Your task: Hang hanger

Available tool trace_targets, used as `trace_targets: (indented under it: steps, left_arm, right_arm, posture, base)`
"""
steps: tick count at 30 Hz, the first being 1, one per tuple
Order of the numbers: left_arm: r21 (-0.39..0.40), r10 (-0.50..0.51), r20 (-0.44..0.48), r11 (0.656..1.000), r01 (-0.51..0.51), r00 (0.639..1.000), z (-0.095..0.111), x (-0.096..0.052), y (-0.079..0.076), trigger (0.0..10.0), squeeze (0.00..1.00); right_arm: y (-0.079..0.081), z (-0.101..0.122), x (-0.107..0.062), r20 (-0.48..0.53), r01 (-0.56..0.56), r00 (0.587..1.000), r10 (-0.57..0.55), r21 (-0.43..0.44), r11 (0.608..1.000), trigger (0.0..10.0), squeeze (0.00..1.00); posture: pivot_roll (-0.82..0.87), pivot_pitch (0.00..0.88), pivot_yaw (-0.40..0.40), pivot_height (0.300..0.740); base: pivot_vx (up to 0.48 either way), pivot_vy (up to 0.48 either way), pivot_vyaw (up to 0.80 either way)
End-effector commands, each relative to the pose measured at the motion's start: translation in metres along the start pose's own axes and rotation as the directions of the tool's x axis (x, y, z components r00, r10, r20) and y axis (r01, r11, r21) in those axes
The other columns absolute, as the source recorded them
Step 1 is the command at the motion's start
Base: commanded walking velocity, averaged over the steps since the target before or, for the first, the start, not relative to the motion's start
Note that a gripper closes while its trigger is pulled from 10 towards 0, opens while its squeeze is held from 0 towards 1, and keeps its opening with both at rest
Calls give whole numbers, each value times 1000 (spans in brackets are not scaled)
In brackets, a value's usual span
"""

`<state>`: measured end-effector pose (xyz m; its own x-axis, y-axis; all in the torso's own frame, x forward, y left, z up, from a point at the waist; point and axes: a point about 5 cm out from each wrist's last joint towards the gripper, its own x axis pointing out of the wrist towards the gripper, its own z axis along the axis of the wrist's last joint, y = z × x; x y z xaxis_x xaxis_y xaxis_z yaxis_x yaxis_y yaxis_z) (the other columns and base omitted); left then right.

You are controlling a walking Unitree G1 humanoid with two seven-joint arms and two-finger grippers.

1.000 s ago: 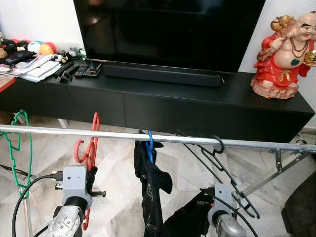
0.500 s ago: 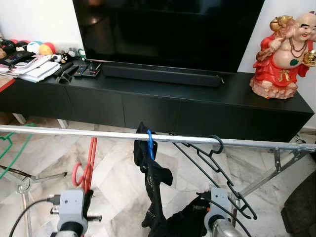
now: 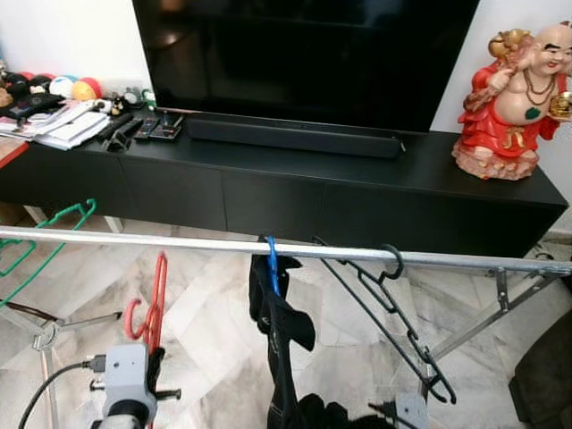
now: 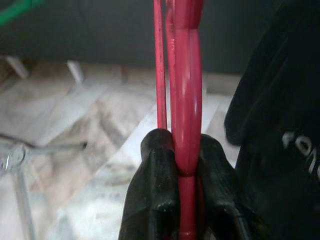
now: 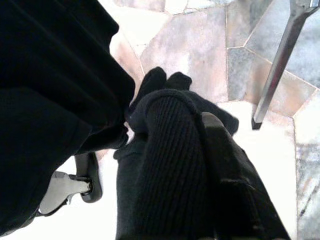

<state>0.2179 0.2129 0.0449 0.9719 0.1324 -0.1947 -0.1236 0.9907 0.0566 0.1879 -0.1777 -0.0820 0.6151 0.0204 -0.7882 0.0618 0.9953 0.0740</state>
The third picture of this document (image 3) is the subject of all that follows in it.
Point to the red plastic hanger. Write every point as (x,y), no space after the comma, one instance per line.
(155,332)

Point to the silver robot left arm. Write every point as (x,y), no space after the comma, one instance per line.
(125,421)

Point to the blue plastic hanger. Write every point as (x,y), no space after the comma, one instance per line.
(273,264)

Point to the green plastic hanger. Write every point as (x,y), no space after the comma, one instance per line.
(67,212)

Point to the black plastic hanger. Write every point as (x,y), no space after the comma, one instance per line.
(399,262)

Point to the silver metal clothes rack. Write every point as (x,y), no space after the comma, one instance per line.
(179,245)

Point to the dark sofa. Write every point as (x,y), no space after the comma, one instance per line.
(545,380)

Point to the black TV console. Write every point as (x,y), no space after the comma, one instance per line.
(268,192)

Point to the black remote control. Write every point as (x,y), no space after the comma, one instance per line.
(170,125)
(146,128)
(116,134)

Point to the white paper stack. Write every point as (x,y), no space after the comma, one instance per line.
(71,128)

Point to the black soundbar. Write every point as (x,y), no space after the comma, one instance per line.
(295,137)

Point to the orange ball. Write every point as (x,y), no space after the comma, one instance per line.
(87,89)

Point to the black pouch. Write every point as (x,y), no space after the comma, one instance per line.
(31,105)

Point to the white blue ball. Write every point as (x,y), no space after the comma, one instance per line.
(61,85)

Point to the black plush toy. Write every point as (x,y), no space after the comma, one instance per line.
(40,85)

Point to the red laughing Buddha statue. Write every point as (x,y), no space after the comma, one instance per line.
(509,116)

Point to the black flat television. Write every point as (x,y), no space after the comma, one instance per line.
(304,54)

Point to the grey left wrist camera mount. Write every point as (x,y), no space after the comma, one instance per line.
(125,375)

